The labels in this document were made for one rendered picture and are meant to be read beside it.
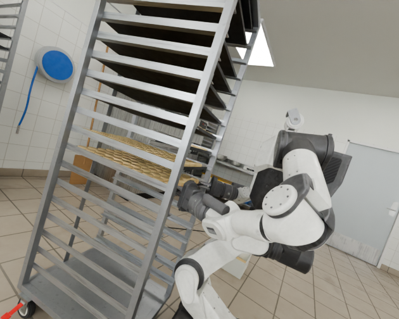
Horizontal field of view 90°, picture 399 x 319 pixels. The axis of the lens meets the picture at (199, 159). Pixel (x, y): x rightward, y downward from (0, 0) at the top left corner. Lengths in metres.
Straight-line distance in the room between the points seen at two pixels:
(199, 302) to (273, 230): 0.65
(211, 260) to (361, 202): 4.13
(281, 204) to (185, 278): 0.67
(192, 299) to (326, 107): 4.52
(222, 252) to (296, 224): 0.54
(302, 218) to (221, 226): 0.22
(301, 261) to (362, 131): 4.17
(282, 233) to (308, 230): 0.05
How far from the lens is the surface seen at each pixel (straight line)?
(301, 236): 0.47
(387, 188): 4.93
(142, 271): 0.90
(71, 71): 3.16
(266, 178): 0.79
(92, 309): 1.18
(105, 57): 1.09
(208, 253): 0.97
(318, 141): 0.67
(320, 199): 0.48
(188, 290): 1.01
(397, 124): 5.06
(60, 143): 1.13
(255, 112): 5.12
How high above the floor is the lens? 1.07
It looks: 4 degrees down
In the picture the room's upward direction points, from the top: 18 degrees clockwise
